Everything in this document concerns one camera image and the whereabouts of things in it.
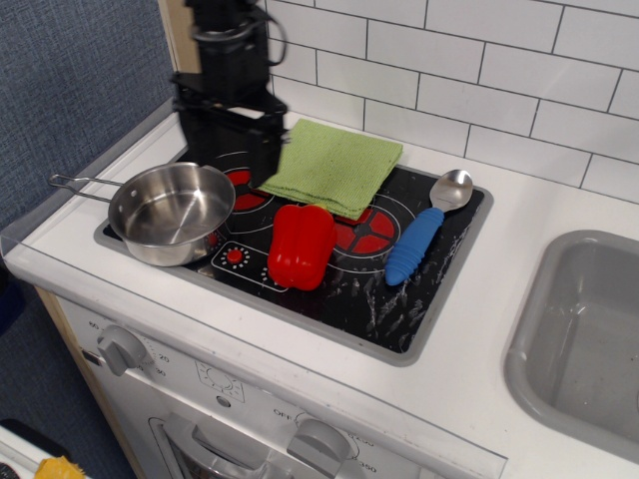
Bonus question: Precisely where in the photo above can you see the black toy stove top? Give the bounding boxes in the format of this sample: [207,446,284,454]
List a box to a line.
[94,115,495,368]

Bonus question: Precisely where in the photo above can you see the blue handled metal spoon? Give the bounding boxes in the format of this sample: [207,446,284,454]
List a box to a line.
[384,170,473,286]

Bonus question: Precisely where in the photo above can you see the grey oven door handle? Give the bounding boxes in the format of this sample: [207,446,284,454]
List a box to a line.
[149,414,291,478]

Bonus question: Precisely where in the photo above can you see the grey right oven knob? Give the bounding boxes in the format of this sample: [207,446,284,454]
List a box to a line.
[287,419,350,478]

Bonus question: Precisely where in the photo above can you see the grey toy sink basin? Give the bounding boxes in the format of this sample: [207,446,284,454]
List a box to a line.
[504,231,638,462]

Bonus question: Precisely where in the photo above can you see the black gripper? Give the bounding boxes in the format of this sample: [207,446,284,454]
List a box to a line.
[172,29,288,188]

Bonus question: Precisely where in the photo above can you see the red toy bell pepper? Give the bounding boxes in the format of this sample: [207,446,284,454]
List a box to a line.
[268,205,336,291]

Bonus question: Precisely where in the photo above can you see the stainless steel pot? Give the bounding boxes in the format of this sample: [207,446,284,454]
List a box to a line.
[48,162,236,266]

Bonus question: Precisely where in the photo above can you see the grey left oven knob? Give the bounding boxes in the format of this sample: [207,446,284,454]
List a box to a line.
[97,325,147,376]

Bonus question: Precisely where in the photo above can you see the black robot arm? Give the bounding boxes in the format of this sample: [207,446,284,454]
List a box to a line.
[172,1,288,188]

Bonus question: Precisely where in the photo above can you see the green square cloth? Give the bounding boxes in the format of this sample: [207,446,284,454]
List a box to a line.
[260,119,403,220]

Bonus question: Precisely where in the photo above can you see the grey oven knob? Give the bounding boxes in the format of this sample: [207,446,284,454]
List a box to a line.
[287,419,350,478]
[97,325,147,376]

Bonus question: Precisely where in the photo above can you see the yellow cloth item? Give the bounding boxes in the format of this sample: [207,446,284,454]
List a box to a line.
[34,456,86,479]

